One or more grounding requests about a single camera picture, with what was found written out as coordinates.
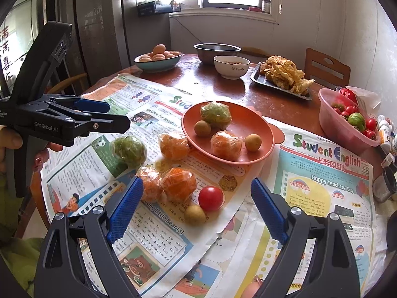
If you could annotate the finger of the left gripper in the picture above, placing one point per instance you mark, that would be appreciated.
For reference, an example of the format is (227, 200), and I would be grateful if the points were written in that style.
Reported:
(97, 122)
(86, 105)

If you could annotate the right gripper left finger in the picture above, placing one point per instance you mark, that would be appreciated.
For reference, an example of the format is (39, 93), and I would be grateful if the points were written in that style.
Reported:
(61, 270)

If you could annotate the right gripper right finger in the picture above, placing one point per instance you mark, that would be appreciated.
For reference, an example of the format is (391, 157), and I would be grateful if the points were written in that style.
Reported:
(332, 270)

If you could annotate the green fruit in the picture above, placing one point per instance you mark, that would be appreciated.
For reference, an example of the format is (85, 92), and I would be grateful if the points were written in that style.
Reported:
(218, 115)
(130, 150)

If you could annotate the orange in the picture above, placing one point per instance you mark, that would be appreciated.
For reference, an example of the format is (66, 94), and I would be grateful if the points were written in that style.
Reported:
(152, 190)
(174, 146)
(226, 145)

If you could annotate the orange wedge-shaped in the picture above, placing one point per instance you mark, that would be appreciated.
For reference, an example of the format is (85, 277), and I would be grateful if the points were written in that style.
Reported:
(178, 184)

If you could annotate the brown fruit with stem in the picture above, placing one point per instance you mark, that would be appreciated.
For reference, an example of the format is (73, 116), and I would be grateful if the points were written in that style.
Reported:
(202, 128)

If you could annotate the orange top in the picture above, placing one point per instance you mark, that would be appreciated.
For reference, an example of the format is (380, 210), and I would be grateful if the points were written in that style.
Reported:
(226, 145)

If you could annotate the small brown longan fruit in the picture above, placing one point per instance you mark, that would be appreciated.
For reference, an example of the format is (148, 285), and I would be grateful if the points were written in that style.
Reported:
(194, 215)

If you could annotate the red tomato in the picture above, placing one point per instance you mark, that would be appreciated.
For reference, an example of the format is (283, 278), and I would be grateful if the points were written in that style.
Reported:
(211, 198)

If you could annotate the small round brown fruit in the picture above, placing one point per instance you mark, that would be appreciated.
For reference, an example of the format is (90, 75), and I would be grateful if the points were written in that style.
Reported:
(253, 142)

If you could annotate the green sleeve forearm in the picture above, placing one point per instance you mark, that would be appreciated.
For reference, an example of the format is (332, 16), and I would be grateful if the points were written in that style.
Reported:
(21, 255)

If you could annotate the left hand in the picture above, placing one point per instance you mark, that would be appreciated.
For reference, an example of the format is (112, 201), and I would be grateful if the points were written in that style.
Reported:
(9, 139)

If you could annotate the bowl of eggs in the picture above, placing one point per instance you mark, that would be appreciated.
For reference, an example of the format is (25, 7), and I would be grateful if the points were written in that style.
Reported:
(158, 60)

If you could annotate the dark refrigerator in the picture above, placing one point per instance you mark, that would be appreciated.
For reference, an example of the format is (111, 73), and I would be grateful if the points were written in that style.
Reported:
(99, 46)

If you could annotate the small glass jar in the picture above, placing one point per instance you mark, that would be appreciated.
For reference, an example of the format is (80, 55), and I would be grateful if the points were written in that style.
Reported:
(384, 186)

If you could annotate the right student english newspaper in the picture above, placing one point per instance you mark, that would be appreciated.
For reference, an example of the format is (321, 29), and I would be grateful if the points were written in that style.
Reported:
(309, 172)

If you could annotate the left student newspaper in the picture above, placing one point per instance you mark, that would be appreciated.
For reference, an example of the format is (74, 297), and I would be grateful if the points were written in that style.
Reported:
(87, 174)

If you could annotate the stainless steel bowl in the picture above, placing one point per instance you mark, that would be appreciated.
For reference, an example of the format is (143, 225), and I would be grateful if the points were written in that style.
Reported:
(207, 51)

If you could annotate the orange plastic plate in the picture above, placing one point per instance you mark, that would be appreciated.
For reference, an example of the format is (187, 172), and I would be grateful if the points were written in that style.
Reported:
(245, 121)

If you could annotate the pink plastic basin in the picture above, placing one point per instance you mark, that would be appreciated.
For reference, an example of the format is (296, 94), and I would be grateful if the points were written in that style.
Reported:
(336, 128)

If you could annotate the white ceramic bowl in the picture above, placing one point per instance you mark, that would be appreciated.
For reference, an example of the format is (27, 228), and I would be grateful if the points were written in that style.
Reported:
(231, 67)

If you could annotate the green tomato in basin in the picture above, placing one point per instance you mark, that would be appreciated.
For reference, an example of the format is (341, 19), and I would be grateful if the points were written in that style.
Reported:
(358, 121)

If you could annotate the black tray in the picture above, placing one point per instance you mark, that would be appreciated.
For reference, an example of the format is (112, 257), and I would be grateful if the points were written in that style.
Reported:
(260, 79)

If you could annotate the white plastic bag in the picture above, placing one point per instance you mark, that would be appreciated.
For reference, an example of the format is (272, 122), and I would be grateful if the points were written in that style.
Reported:
(368, 101)

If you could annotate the fried food pile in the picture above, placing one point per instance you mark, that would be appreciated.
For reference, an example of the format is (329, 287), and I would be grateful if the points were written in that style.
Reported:
(285, 75)

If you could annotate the wooden chair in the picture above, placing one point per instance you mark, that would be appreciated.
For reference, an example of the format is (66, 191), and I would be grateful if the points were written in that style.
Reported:
(326, 70)

